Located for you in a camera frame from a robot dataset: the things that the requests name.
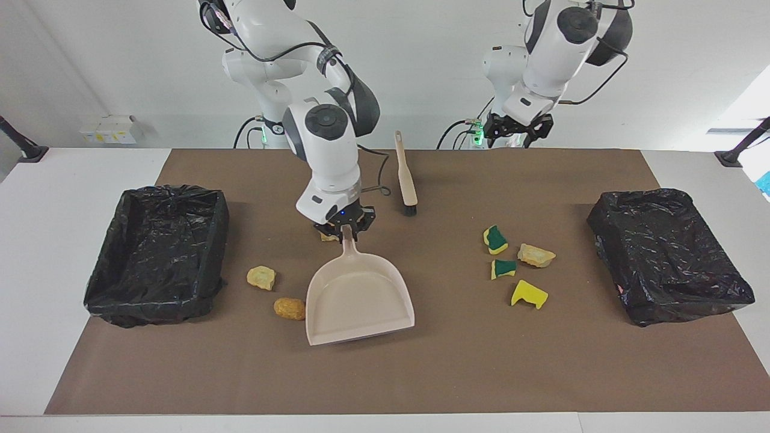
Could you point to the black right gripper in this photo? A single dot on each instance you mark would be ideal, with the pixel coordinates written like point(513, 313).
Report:
point(355, 218)

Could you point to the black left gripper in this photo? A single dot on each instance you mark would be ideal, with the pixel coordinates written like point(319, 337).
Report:
point(517, 126)

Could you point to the pink plastic dustpan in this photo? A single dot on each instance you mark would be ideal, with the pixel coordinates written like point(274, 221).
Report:
point(355, 300)

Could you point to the pink hand brush black bristles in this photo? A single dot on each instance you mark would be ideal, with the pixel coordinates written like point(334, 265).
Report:
point(406, 180)

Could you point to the green and yellow sponge piece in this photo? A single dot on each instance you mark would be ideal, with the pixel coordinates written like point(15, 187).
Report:
point(503, 269)
point(495, 239)

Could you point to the beige sponge chunk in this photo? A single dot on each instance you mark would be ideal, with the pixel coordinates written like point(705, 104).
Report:
point(536, 255)

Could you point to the yellow notched sponge piece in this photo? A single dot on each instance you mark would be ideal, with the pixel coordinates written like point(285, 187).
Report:
point(528, 293)

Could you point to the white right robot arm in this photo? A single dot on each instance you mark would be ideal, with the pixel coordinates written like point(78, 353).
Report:
point(328, 156)

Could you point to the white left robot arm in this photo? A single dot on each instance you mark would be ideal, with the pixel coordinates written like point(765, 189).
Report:
point(559, 54)

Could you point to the bin lined with black bag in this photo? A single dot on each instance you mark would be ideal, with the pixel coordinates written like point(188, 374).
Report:
point(156, 264)
point(668, 258)

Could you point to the golden brown nugget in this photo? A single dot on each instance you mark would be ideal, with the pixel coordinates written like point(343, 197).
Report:
point(289, 308)

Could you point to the pale yellow crumpled food piece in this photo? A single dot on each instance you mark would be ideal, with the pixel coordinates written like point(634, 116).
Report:
point(261, 278)

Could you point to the brown table mat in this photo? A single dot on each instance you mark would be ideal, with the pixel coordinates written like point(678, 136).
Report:
point(385, 379)

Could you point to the black stand leg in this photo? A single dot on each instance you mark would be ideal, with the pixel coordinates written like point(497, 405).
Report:
point(27, 150)
point(731, 158)

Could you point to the blue object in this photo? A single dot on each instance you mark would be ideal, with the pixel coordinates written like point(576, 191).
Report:
point(765, 183)

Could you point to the white box with yellow labels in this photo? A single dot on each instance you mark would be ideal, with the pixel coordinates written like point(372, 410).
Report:
point(108, 129)

